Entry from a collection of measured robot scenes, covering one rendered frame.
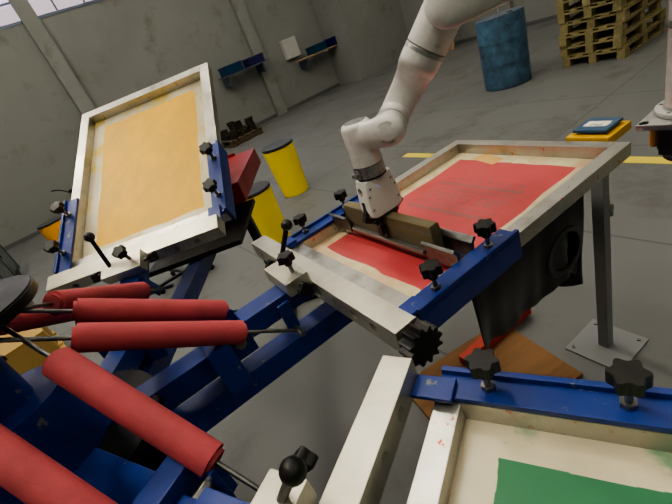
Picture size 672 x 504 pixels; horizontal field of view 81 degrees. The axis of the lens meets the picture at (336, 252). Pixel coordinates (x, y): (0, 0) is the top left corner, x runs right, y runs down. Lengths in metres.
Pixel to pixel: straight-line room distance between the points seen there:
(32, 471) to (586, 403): 0.69
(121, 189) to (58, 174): 9.25
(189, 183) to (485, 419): 1.17
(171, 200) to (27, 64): 9.64
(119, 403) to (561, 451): 0.60
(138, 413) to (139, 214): 0.95
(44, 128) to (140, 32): 3.04
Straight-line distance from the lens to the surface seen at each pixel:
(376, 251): 1.09
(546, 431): 0.64
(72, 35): 11.15
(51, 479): 0.67
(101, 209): 1.66
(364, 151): 0.94
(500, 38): 6.26
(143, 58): 11.26
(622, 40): 6.37
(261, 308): 0.90
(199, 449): 0.65
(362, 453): 0.56
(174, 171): 1.55
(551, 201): 1.06
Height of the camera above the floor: 1.49
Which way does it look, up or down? 27 degrees down
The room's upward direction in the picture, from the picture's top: 23 degrees counter-clockwise
